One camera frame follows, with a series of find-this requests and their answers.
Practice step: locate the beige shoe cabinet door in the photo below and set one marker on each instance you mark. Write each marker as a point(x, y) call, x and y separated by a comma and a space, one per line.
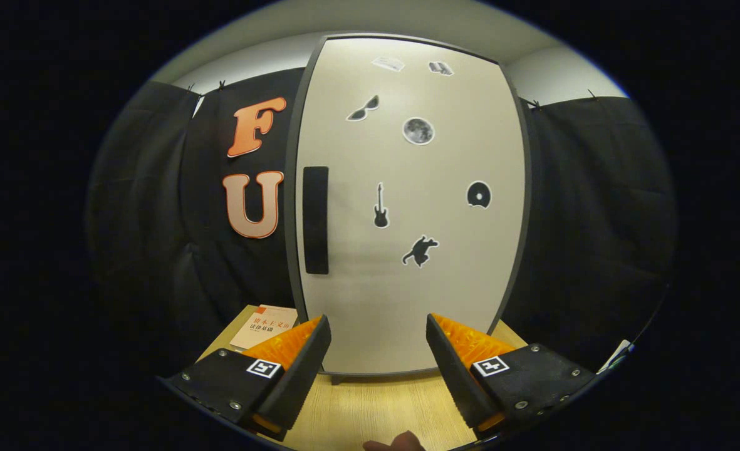
point(438, 300)

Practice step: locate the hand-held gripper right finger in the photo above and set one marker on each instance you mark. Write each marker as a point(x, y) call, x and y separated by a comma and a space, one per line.
point(451, 376)

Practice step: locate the white flat object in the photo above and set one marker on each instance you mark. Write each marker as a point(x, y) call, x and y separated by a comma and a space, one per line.
point(617, 354)

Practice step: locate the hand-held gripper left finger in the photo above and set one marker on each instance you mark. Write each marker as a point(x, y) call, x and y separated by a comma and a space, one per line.
point(304, 369)

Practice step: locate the stack of books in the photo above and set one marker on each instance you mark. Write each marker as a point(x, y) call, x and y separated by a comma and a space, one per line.
point(263, 326)

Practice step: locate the black backdrop cloth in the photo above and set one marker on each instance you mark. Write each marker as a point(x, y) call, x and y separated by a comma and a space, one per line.
point(595, 219)

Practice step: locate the grey shoe cabinet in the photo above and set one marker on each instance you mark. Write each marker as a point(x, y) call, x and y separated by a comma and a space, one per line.
point(289, 200)

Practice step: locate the row of black cloth clips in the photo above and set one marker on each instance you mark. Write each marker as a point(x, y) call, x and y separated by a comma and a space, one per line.
point(222, 84)

